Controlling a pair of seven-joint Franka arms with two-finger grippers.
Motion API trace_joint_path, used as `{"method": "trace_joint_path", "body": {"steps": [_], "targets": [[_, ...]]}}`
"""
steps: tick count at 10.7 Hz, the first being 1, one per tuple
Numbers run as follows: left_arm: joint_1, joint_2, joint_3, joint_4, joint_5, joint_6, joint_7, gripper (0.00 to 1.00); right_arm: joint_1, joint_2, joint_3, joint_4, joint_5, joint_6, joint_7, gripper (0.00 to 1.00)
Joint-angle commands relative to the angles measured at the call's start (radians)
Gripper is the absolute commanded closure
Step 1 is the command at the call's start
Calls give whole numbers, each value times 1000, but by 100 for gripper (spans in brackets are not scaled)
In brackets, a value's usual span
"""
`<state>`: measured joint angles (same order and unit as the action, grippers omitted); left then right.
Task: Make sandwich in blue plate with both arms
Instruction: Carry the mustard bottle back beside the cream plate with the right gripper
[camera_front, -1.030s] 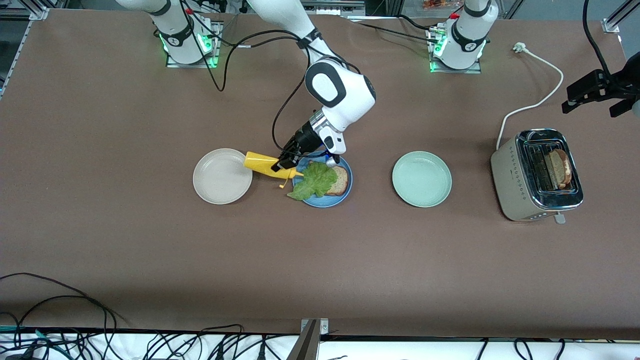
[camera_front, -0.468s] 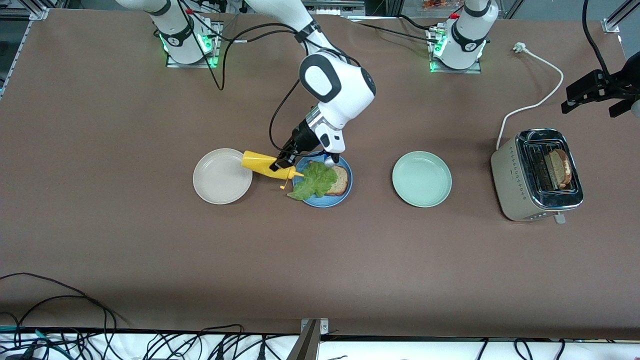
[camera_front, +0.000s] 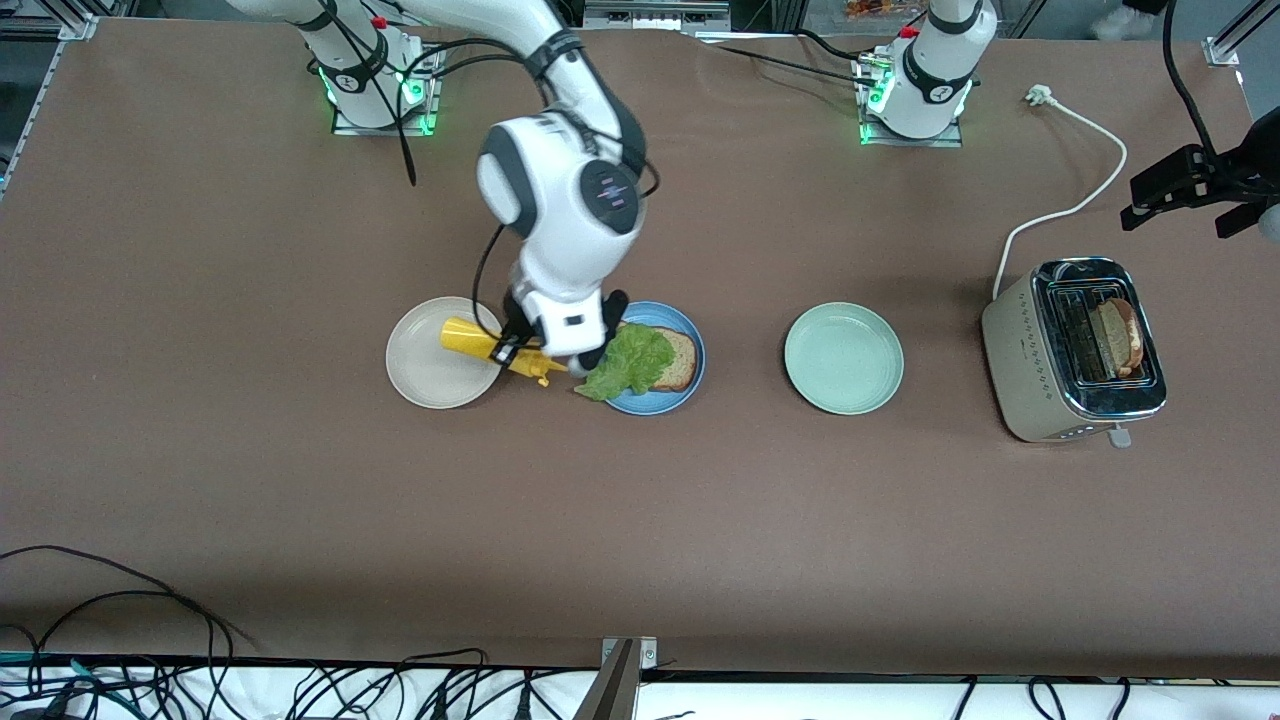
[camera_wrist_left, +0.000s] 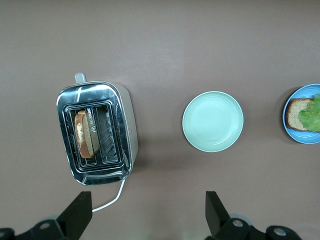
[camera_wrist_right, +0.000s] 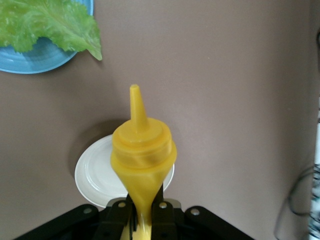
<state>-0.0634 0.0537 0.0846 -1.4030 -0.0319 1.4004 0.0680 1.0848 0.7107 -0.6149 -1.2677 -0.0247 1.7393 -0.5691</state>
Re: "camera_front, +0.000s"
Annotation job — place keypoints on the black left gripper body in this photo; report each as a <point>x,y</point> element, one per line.
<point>1232,177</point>

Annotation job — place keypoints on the yellow mustard squeeze bottle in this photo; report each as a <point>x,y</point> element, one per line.
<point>465,338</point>

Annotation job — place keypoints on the green lettuce leaf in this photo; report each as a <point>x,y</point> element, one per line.
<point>630,360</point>

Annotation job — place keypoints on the brown bread slice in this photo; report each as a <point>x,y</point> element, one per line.
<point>682,360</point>
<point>1115,340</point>

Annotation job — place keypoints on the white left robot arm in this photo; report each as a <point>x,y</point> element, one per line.
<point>935,80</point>

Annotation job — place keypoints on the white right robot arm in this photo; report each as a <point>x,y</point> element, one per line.
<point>560,190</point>

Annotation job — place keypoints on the beige plate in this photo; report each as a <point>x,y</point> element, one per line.
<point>430,380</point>

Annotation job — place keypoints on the blue plate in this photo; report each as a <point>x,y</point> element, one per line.
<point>650,404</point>

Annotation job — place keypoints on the green plate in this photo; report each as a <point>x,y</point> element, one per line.
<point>845,360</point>

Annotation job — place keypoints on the chrome and beige toaster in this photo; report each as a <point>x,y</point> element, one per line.
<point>1020,350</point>

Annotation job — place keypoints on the grey metal box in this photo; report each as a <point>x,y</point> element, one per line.
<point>655,15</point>

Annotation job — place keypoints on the orange snack packet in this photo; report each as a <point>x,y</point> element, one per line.
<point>865,8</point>

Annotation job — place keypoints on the metal corner bracket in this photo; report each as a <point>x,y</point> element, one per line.
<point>1222,52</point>
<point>78,28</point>

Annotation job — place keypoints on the aluminium frame strut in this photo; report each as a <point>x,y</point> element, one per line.
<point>1250,25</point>

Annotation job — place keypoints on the aluminium frame profile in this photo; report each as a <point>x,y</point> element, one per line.
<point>615,690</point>

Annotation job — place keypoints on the aluminium side rail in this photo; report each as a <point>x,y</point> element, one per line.
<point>33,100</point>

